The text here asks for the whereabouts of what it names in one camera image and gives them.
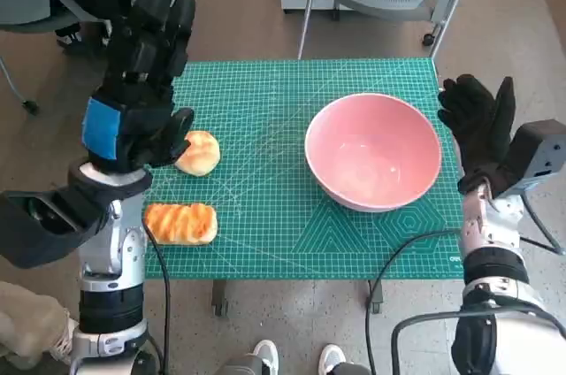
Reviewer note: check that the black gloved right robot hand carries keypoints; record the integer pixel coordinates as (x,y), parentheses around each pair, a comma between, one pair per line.
(479,136)

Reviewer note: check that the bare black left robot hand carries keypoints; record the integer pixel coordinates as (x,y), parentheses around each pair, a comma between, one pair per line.
(141,101)

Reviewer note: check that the round toy bread bun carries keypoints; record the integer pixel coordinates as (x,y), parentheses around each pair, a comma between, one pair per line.
(201,156)

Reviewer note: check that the pink bowl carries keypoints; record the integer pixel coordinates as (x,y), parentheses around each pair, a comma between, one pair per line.
(373,154)

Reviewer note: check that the rectangular toy bread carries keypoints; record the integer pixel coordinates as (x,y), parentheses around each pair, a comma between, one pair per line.
(181,224)

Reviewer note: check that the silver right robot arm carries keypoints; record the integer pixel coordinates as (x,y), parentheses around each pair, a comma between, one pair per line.
(495,264)

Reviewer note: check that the green cutting mat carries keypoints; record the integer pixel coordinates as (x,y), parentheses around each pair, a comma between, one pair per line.
(265,127)

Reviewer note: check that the black table leg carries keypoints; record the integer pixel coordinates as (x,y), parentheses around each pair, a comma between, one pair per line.
(376,297)
(219,300)

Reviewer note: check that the person in beige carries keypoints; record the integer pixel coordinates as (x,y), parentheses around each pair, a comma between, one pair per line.
(31,322)

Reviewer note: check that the white sneaker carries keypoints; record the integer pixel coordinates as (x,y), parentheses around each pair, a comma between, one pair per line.
(266,355)
(331,357)

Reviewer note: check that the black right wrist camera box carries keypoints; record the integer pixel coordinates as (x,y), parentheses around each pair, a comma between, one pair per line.
(535,149)

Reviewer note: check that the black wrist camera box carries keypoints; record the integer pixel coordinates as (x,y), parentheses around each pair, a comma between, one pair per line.
(40,229)
(535,149)

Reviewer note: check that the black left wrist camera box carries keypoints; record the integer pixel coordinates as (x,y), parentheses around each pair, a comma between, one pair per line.
(40,229)

